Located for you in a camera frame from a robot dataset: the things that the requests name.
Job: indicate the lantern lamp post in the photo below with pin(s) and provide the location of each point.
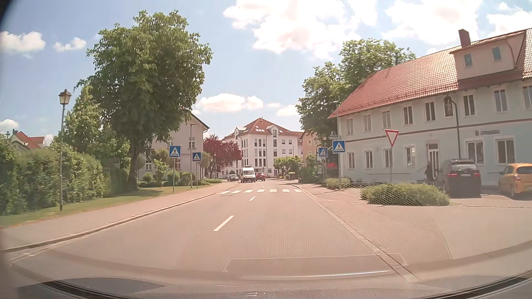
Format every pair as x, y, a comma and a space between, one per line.
62, 145

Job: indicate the group of small trees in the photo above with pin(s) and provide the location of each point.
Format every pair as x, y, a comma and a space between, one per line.
287, 164

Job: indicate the red white yield sign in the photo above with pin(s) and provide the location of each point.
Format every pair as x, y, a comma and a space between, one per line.
391, 136

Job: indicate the black parked car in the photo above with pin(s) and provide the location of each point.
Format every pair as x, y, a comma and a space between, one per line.
459, 176

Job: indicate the black wall lamp post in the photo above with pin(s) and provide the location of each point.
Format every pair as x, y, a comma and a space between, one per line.
455, 124

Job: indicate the grey paved pavement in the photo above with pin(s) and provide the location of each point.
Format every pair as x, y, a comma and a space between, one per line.
436, 228

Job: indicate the red-leaved tree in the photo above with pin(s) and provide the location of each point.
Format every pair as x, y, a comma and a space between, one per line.
222, 153

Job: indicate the white multi-storey building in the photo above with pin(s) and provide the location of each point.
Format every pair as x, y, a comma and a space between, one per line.
262, 145

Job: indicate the grass verge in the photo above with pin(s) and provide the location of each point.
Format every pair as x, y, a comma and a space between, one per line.
83, 205

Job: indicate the white van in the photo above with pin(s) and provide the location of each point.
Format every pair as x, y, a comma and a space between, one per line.
248, 175

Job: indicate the reddish paved pavement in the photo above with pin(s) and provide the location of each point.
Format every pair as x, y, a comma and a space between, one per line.
108, 216

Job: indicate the blue pedestrian crossing sign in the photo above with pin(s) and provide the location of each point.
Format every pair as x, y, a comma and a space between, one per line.
175, 152
338, 146
323, 152
196, 157

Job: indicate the red car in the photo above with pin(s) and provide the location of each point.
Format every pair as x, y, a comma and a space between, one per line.
260, 177

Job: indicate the dark car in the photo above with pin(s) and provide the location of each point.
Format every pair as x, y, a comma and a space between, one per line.
232, 177

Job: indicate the orange building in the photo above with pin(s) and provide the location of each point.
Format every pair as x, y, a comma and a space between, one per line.
309, 145

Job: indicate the low green bush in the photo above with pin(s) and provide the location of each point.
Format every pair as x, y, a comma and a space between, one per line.
405, 194
337, 182

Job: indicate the row of small bushes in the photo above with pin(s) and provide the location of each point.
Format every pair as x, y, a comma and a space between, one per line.
178, 178

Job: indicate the tall thin lamp post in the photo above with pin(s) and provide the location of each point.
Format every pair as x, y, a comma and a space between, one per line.
191, 153

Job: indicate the car's own bonnet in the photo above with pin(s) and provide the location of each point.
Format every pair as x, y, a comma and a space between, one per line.
266, 286

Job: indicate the yellow parked car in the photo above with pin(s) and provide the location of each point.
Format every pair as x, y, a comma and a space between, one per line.
516, 178

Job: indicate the beige gabled building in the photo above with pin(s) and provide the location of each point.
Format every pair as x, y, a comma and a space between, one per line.
183, 145

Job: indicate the house with red roof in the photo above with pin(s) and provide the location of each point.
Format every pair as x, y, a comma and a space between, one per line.
27, 140

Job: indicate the person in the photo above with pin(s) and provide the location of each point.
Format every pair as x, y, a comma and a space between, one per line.
429, 172

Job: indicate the tall green hedge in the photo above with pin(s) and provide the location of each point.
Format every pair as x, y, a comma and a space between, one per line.
41, 178

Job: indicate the grey asphalt road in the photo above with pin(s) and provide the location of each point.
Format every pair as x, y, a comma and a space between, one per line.
270, 224

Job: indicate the road markings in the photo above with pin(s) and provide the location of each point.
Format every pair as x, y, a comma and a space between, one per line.
223, 223

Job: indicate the pale building with red roof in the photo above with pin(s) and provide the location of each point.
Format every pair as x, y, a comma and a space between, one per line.
436, 124

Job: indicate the large green tree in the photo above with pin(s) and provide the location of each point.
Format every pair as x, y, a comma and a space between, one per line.
345, 87
145, 83

